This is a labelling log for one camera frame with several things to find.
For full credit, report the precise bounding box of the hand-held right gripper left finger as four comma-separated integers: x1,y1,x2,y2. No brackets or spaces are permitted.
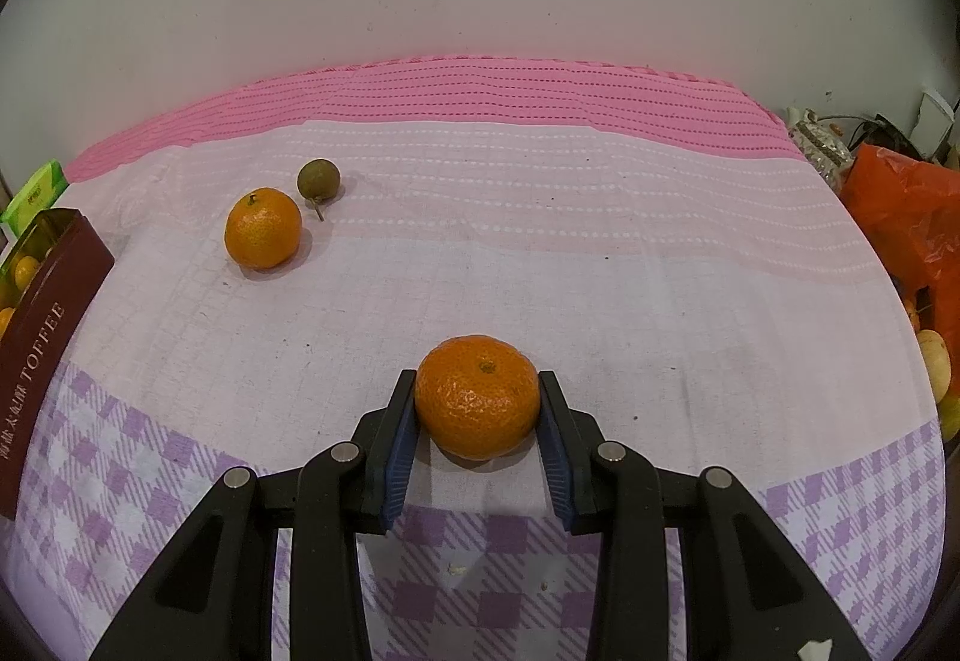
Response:
88,368,419,661

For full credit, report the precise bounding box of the thin cable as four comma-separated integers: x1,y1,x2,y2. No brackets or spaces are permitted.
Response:
821,115,920,156

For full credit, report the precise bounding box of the small orange mandarin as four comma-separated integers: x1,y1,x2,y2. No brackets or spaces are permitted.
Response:
224,187,303,271

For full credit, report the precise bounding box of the pink purple checked cloth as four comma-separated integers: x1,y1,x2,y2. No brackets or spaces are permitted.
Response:
0,55,947,661

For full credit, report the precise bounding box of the orange plastic bag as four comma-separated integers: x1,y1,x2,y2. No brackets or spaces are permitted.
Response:
838,143,960,332

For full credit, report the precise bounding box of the dark red candy box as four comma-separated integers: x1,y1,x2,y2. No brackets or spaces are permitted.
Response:
0,207,116,521

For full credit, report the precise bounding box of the white paper cup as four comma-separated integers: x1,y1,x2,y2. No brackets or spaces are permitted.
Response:
916,91,957,160

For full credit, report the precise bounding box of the large orange mandarin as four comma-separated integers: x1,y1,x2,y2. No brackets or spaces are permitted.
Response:
415,333,542,461

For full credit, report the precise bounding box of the yellow apple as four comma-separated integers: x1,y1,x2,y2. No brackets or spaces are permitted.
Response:
919,329,952,403

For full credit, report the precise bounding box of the green carton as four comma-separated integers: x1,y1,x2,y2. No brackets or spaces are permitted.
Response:
0,160,68,238

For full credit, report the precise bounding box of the green-brown longan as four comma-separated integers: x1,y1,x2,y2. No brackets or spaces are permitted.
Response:
297,158,340,222

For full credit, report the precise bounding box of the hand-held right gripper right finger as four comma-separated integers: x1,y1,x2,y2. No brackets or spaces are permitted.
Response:
536,370,875,661

